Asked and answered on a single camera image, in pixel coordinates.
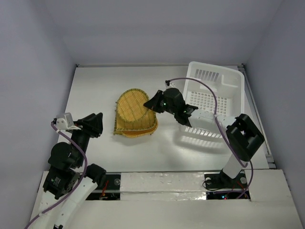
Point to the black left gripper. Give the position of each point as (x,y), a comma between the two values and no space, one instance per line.
(94,124)

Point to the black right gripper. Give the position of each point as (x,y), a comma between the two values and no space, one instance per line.
(161,101)

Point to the yellow woven fan plate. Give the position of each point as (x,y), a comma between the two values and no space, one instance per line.
(120,124)

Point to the square woven bamboo plate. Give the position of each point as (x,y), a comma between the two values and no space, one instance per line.
(116,133)

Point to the round yellow green-rimmed plate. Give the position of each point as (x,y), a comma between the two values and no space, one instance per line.
(130,105)

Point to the orange woven plate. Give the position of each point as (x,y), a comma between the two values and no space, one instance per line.
(143,134)

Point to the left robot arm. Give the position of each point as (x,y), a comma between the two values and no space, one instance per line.
(70,179)

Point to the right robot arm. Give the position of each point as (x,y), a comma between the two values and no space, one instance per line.
(241,135)

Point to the white plastic dish rack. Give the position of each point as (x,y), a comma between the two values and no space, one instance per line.
(226,83)

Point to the silver foil covered panel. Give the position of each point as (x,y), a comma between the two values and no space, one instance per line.
(162,186)

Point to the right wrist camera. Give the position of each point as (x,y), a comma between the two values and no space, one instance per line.
(169,84)

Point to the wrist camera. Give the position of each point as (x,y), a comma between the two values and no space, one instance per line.
(169,84)
(65,122)

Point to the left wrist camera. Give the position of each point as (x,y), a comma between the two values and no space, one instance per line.
(65,122)

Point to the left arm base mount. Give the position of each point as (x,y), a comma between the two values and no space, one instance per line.
(109,190)

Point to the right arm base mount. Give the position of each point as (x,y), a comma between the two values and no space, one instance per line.
(214,181)

